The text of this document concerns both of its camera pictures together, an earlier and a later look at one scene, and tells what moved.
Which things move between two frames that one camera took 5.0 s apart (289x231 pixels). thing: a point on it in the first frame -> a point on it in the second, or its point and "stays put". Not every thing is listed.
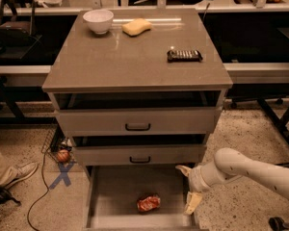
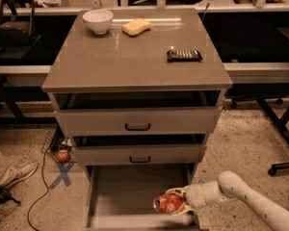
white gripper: x=195 y=180 -> x=193 y=193
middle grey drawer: x=139 y=154 stays put
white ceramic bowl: x=99 y=20 stays put
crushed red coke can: x=147 y=203 -> x=168 y=203
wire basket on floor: x=59 y=146 stays put
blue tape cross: x=64 y=174 stays put
